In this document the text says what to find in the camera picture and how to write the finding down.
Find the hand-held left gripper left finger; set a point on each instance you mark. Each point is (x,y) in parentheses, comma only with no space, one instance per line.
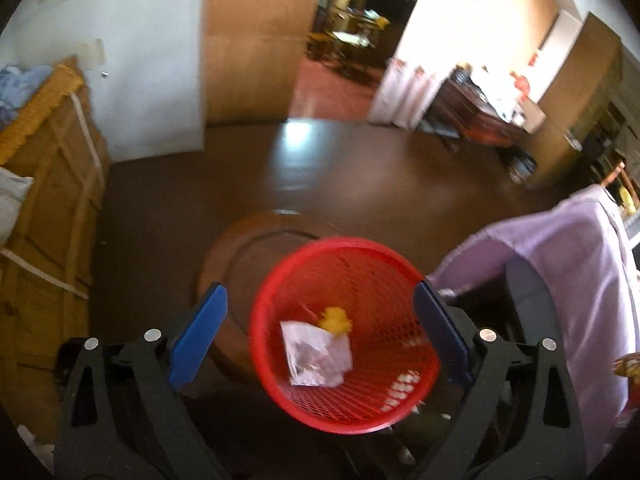
(196,340)

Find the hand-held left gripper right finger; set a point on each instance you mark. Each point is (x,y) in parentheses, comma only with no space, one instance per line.
(442,340)

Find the red mesh basket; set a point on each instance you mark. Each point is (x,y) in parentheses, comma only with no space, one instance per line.
(380,280)

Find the round wooden stool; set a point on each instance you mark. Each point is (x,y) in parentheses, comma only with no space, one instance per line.
(232,260)

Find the yellow crumpled scrap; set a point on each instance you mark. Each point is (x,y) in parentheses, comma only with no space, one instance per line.
(336,321)

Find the white crumpled wrapper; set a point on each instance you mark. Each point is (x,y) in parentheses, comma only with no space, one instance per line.
(315,355)

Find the purple cloth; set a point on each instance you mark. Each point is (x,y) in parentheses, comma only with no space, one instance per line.
(565,260)

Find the dark wooden table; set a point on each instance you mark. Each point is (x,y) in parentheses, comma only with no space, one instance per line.
(475,117)

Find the white pillow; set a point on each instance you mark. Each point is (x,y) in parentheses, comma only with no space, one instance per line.
(12,200)

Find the orange wooden chair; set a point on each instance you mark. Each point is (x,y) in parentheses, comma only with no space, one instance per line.
(612,180)

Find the white curtain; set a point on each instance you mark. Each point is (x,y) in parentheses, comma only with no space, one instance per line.
(400,92)

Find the wooden door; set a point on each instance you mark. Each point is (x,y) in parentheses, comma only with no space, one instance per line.
(260,40)

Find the blue clothes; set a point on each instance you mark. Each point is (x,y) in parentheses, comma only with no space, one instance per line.
(20,87)

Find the wooden dining furniture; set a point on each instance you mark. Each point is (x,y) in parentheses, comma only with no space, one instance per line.
(350,42)

